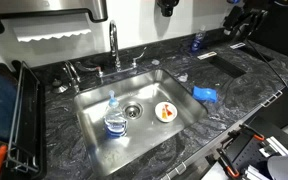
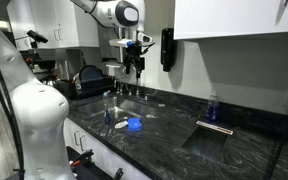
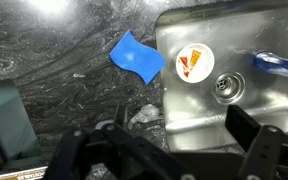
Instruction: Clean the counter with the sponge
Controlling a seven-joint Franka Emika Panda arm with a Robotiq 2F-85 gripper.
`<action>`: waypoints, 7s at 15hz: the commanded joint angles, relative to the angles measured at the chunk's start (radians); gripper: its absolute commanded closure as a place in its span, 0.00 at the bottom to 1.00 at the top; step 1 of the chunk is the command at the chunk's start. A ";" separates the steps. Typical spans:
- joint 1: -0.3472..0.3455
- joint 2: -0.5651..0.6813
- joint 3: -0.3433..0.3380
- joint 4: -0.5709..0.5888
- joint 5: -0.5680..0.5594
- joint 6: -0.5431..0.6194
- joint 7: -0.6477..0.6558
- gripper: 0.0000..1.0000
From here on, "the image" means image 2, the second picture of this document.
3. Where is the white wall-mounted holder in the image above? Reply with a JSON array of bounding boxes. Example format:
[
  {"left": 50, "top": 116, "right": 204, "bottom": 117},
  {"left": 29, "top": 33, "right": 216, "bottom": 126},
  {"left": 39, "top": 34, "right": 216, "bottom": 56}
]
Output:
[{"left": 105, "top": 62, "right": 122, "bottom": 78}]

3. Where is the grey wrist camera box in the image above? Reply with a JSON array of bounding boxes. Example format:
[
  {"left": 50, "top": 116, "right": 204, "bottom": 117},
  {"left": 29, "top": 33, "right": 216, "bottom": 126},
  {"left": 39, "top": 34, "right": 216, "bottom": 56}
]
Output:
[{"left": 136, "top": 32, "right": 155, "bottom": 45}]

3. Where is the dark countertop appliance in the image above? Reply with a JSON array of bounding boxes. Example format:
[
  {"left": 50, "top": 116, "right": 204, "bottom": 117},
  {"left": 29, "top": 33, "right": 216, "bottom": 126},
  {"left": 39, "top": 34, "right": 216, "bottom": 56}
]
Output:
[{"left": 20, "top": 49, "right": 72, "bottom": 88}]

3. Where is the clear spray bottle blue liquid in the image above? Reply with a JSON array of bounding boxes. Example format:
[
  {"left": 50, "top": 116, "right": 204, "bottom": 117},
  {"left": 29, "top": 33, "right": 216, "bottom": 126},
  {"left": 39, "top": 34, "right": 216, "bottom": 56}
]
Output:
[{"left": 206, "top": 91, "right": 221, "bottom": 123}]

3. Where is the countertop waste chute opening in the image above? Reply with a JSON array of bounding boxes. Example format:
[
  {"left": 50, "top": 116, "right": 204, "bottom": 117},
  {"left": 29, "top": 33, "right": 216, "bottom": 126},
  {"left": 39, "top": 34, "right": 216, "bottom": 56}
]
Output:
[{"left": 181, "top": 120, "right": 235, "bottom": 163}]

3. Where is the stainless paper towel dispenser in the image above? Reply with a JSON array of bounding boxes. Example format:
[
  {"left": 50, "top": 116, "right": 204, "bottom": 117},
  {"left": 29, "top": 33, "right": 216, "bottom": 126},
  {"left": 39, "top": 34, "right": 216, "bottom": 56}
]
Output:
[{"left": 97, "top": 25, "right": 125, "bottom": 64}]

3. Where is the stainless steel sink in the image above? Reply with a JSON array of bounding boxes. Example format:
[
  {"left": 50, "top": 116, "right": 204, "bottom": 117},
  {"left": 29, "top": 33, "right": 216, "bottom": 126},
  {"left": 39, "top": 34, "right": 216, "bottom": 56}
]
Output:
[{"left": 75, "top": 95, "right": 158, "bottom": 122}]

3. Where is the blue sponge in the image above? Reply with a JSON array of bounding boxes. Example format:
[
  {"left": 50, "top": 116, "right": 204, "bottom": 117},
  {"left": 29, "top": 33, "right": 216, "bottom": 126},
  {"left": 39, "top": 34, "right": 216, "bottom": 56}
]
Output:
[{"left": 127, "top": 117, "right": 144, "bottom": 133}]

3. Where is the black camera on stand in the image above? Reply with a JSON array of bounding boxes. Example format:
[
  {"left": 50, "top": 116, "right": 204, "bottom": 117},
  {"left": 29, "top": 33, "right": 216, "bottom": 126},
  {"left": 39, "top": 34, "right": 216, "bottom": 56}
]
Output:
[{"left": 26, "top": 29, "right": 49, "bottom": 50}]

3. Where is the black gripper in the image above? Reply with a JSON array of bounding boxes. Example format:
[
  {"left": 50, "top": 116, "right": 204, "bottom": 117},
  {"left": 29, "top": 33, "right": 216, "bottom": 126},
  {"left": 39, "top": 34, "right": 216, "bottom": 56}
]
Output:
[{"left": 123, "top": 43, "right": 147, "bottom": 80}]

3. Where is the black clamp with orange tip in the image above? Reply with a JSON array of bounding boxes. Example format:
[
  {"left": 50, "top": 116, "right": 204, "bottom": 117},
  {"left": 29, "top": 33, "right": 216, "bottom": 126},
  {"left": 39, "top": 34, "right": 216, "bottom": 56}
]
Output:
[{"left": 66, "top": 146, "right": 125, "bottom": 180}]

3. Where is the black wall soap dispenser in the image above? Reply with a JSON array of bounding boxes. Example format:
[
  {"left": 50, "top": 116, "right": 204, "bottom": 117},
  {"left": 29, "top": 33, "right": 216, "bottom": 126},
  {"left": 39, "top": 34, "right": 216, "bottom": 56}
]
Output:
[{"left": 160, "top": 27, "right": 179, "bottom": 73}]

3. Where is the chrome sink faucet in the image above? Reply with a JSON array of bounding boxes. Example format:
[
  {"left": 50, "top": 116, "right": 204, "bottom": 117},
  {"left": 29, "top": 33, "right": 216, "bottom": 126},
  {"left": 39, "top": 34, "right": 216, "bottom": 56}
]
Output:
[{"left": 114, "top": 66, "right": 152, "bottom": 101}]

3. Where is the white wall cabinet with handle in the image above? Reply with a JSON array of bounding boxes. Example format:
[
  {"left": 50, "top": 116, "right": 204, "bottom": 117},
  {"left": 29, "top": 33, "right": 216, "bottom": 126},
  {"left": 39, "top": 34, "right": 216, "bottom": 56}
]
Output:
[{"left": 173, "top": 0, "right": 288, "bottom": 41}]

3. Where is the clear dish soap bottle blue liquid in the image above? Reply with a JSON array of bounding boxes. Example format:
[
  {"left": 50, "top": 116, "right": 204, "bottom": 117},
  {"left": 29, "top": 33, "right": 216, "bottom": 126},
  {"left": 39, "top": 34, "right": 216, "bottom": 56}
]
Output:
[{"left": 102, "top": 90, "right": 113, "bottom": 125}]

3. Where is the white base cabinet with handles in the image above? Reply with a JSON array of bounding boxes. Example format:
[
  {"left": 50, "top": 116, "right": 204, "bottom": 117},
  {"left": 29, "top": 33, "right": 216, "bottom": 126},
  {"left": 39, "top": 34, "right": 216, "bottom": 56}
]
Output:
[{"left": 63, "top": 118, "right": 152, "bottom": 180}]

